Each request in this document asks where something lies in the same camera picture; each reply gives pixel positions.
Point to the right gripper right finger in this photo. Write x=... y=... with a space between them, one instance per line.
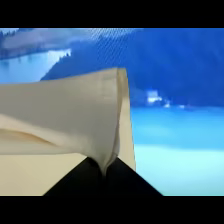
x=128 y=181

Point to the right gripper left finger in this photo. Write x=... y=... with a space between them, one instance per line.
x=83 y=181

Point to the cream garment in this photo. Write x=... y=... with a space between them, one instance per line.
x=73 y=110

